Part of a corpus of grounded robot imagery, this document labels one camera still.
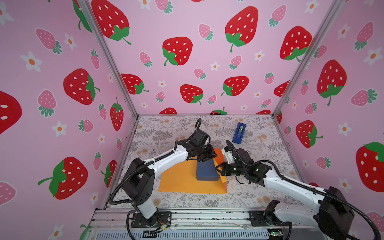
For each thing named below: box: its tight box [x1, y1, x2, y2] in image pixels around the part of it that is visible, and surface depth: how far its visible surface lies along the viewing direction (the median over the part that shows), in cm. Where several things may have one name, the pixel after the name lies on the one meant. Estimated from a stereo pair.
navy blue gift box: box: [196, 158, 220, 181], surface depth 82 cm
